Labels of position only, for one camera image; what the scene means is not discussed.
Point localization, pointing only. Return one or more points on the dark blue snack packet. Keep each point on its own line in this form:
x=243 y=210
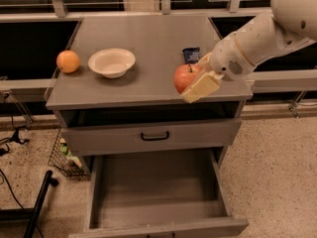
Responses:
x=191 y=55

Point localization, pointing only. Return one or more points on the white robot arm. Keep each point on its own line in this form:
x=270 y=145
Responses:
x=289 y=25

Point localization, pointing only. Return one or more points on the white bowl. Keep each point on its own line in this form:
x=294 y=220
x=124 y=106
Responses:
x=111 y=63

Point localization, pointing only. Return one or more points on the metal window railing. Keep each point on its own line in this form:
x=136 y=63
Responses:
x=132 y=9

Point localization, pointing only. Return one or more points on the open grey middle drawer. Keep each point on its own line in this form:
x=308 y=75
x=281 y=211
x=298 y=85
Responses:
x=168 y=194

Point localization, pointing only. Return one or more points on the grey top drawer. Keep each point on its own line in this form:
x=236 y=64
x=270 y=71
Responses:
x=122 y=139

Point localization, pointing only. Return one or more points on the orange fruit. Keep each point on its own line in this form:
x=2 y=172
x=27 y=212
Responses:
x=68 y=61

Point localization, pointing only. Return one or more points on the black stand leg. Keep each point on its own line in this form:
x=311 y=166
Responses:
x=30 y=214

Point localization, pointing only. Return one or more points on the red apple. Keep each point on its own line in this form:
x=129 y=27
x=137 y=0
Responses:
x=184 y=76

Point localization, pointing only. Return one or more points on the black wire basket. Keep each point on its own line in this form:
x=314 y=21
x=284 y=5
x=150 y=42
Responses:
x=62 y=159

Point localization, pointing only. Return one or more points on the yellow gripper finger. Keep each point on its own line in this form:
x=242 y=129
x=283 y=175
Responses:
x=205 y=61
x=205 y=84

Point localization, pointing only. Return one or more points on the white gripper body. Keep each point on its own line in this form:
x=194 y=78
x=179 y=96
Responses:
x=228 y=59

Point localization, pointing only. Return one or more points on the black drawer handle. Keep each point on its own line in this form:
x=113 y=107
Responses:
x=155 y=137

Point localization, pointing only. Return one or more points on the grey drawer cabinet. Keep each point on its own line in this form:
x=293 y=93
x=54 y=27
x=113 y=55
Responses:
x=145 y=94

